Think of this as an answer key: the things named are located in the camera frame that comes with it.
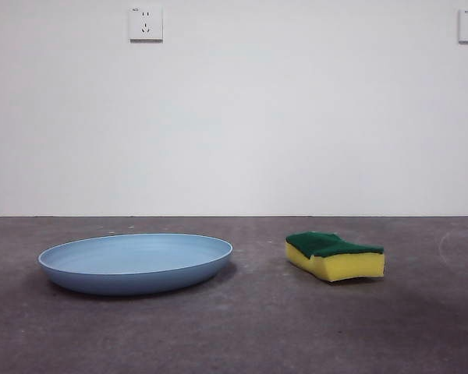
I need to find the light blue round plate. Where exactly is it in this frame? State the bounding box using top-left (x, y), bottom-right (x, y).
top-left (37, 232), bottom-right (234, 296)

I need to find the yellow sponge with green pad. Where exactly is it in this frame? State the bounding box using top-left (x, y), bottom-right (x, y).
top-left (284, 231), bottom-right (386, 284)

